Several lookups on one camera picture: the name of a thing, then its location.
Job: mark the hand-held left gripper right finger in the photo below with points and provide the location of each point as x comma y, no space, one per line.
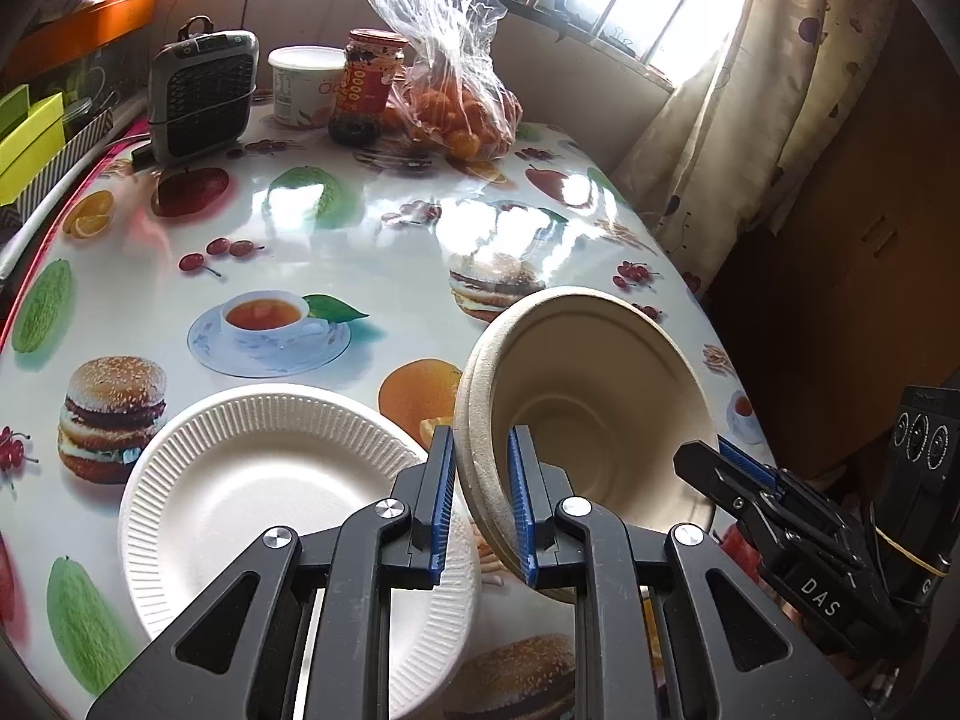
523,510

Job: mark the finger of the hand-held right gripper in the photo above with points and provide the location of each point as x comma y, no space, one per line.
750,465
720,487

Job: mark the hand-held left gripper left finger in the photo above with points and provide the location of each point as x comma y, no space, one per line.
441,510

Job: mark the white paper plate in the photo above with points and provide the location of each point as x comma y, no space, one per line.
262,495

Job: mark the brown wooden cabinet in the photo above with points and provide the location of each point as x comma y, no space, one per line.
840,240

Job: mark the food printed tablecloth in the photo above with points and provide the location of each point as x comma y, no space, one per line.
337,240

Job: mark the cream patterned curtain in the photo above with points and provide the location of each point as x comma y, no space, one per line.
712,90

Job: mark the clear plastic bag of oranges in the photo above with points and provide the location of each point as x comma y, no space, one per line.
457,105

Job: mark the glass jar with red label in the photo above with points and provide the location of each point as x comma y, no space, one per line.
367,82

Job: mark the white plastic tub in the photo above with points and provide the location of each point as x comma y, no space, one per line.
300,86

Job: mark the small grey fan heater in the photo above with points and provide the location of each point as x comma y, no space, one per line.
202,90

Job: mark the striped cardboard box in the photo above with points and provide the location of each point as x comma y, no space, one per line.
86,139

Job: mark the lime green box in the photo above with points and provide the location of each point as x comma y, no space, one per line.
30,150
11,109

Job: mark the orange storage box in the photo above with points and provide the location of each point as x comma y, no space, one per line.
90,30

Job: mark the white window frame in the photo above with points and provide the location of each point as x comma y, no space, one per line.
622,52

